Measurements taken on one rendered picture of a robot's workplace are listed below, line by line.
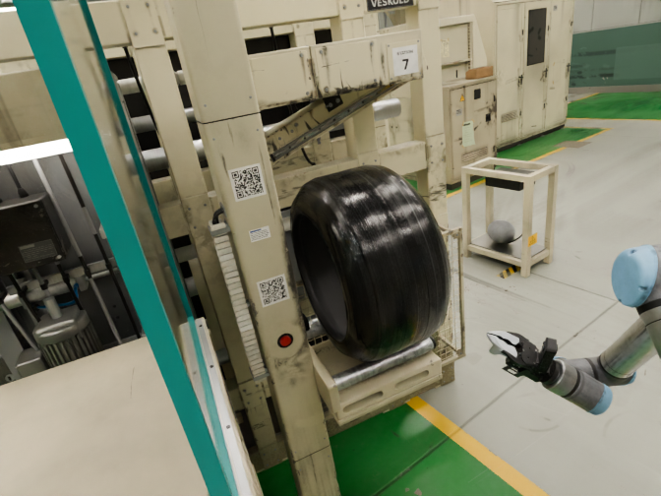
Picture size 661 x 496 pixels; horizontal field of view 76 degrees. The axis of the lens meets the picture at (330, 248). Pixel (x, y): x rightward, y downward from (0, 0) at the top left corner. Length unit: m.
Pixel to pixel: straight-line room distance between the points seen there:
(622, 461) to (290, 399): 1.55
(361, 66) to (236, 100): 0.51
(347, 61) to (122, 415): 1.07
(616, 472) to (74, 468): 2.04
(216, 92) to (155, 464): 0.70
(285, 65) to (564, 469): 1.95
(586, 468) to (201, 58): 2.11
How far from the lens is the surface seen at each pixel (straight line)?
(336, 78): 1.34
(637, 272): 0.99
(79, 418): 0.86
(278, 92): 1.28
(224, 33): 0.99
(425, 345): 1.34
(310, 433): 1.43
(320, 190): 1.11
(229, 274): 1.07
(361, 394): 1.28
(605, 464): 2.34
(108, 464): 0.74
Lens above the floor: 1.74
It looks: 24 degrees down
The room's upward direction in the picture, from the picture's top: 10 degrees counter-clockwise
